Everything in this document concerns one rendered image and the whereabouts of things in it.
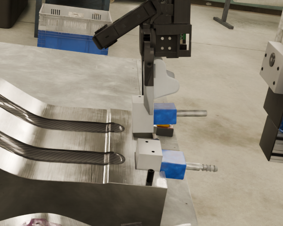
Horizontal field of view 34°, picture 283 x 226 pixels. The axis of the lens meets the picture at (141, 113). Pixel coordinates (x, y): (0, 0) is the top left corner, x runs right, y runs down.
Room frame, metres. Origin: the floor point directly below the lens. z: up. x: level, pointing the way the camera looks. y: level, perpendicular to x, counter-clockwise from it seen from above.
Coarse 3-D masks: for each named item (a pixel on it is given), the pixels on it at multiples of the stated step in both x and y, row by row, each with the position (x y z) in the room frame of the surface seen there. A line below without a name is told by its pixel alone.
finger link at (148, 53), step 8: (144, 40) 0.73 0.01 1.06; (144, 48) 0.71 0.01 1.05; (152, 48) 0.71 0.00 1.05; (144, 56) 0.70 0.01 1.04; (152, 56) 0.70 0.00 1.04; (144, 64) 0.70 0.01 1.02; (152, 64) 0.70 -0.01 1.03; (144, 72) 0.70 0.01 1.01; (152, 72) 0.71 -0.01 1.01; (144, 80) 0.70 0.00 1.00; (152, 80) 0.70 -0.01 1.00
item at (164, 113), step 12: (132, 96) 0.75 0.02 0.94; (132, 108) 0.72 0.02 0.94; (144, 108) 0.71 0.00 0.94; (156, 108) 0.73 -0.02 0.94; (168, 108) 0.73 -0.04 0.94; (132, 120) 0.72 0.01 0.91; (144, 120) 0.71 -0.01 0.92; (156, 120) 0.72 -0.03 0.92; (168, 120) 0.72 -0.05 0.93; (144, 132) 0.71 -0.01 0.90
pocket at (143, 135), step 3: (156, 126) 0.76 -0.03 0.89; (156, 129) 0.76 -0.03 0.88; (153, 132) 0.76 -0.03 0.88; (135, 135) 0.76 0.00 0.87; (138, 135) 0.76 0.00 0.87; (141, 135) 0.76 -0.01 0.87; (144, 135) 0.76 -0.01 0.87; (147, 135) 0.76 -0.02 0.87; (150, 135) 0.76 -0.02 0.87; (153, 135) 0.75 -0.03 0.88; (150, 138) 0.76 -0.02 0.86; (153, 138) 0.74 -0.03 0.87
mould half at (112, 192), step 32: (0, 128) 0.63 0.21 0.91; (32, 128) 0.68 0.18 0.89; (128, 128) 0.74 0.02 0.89; (0, 160) 0.55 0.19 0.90; (32, 160) 0.59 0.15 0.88; (128, 160) 0.62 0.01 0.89; (0, 192) 0.54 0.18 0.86; (32, 192) 0.54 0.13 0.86; (64, 192) 0.55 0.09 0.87; (96, 192) 0.55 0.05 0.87; (128, 192) 0.56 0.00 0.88; (160, 192) 0.56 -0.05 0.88; (96, 224) 0.55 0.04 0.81
